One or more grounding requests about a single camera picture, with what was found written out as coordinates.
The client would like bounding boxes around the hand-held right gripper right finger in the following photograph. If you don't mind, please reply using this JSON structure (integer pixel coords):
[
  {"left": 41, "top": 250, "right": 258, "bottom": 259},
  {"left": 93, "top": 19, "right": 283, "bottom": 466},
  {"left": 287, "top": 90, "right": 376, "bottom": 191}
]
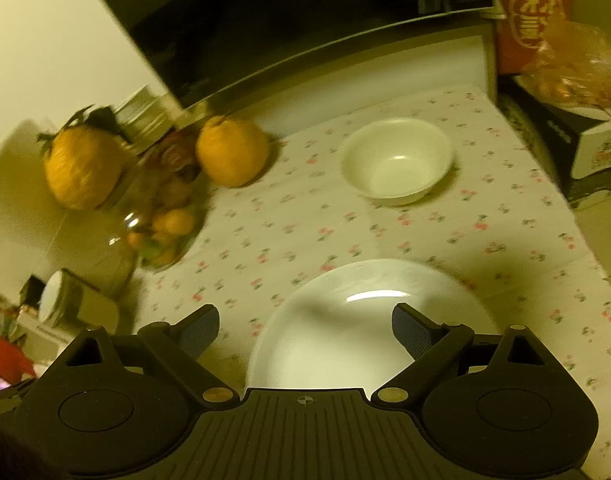
[{"left": 370, "top": 302, "right": 549, "bottom": 406}]

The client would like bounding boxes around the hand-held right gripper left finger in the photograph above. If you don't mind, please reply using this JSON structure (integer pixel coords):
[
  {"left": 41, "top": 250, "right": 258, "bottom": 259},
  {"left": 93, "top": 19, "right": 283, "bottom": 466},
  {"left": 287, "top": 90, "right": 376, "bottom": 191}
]
[{"left": 65, "top": 304, "right": 242, "bottom": 406}]

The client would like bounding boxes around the blue patterned white plate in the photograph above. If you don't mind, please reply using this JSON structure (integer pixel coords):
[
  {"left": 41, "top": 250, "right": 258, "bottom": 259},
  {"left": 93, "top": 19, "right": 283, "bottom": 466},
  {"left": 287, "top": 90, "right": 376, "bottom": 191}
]
[{"left": 246, "top": 258, "right": 502, "bottom": 391}]

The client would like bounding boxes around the wide white bowl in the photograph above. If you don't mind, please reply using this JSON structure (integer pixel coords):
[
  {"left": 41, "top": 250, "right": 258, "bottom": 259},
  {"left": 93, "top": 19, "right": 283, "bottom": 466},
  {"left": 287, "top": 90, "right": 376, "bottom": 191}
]
[{"left": 339, "top": 118, "right": 456, "bottom": 207}]

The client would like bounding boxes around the red object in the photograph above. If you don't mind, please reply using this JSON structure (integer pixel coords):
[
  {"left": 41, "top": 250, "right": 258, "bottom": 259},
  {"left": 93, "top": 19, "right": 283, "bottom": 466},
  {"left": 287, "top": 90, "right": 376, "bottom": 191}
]
[{"left": 0, "top": 329, "right": 37, "bottom": 386}]

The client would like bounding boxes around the glass jar of small oranges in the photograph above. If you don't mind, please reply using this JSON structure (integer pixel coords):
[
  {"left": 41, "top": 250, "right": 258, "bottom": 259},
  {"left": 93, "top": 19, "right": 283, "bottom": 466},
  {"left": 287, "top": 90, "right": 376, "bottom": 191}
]
[{"left": 99, "top": 157, "right": 213, "bottom": 275}]

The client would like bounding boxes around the dark canister with label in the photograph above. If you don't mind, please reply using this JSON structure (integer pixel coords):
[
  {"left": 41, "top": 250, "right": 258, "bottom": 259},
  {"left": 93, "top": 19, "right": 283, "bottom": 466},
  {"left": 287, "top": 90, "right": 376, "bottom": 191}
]
[{"left": 38, "top": 268, "right": 122, "bottom": 335}]

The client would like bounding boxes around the floral tablecloth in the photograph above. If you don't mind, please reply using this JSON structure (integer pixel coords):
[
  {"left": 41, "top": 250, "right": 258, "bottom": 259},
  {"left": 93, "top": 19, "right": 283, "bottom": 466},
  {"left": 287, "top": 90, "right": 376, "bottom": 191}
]
[{"left": 115, "top": 85, "right": 611, "bottom": 476}]

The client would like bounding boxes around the jar with brown label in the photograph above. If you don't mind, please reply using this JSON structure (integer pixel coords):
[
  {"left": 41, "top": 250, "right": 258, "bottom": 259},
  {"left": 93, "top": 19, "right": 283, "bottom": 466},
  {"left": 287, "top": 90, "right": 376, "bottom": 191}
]
[{"left": 152, "top": 135, "right": 198, "bottom": 178}]

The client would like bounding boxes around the white appliance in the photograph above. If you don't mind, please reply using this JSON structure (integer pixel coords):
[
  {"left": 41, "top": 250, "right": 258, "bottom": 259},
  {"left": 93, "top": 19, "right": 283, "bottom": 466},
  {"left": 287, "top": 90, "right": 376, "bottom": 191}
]
[{"left": 0, "top": 119, "right": 138, "bottom": 306}]

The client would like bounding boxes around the large citrus with stem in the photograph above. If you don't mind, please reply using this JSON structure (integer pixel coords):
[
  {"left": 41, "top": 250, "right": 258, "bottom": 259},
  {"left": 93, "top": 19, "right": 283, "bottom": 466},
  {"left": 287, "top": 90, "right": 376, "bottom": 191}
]
[{"left": 195, "top": 115, "right": 269, "bottom": 189}]

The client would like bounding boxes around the large citrus with leaves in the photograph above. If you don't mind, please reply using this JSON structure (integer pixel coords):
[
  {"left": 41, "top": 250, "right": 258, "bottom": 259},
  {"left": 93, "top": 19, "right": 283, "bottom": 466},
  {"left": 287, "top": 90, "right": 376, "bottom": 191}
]
[{"left": 36, "top": 105, "right": 128, "bottom": 212}]

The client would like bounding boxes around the stack of white dishes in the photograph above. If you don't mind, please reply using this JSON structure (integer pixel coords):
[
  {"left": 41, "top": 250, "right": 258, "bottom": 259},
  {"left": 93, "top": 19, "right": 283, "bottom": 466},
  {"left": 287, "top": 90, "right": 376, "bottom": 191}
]
[{"left": 114, "top": 85, "right": 180, "bottom": 152}]

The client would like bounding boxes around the black printed carton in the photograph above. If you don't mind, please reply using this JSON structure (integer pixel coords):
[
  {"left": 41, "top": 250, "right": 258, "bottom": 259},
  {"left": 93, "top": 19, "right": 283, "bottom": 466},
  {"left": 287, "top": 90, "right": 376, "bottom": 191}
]
[{"left": 499, "top": 74, "right": 611, "bottom": 208}]

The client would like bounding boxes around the plastic bag of snacks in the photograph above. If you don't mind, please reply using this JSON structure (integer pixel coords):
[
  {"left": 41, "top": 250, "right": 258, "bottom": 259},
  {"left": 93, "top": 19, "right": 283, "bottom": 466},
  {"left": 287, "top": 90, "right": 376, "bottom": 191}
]
[{"left": 519, "top": 12, "right": 611, "bottom": 127}]

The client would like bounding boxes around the black microwave oven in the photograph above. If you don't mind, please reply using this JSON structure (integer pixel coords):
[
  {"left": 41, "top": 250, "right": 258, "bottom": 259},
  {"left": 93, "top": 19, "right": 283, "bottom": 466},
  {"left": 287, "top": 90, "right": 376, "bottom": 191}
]
[{"left": 92, "top": 0, "right": 497, "bottom": 111}]

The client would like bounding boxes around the red cardboard box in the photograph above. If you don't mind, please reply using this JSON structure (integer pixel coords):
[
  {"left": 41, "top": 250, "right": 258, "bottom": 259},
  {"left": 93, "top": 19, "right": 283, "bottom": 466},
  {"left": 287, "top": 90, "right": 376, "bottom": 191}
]
[{"left": 487, "top": 0, "right": 575, "bottom": 77}]

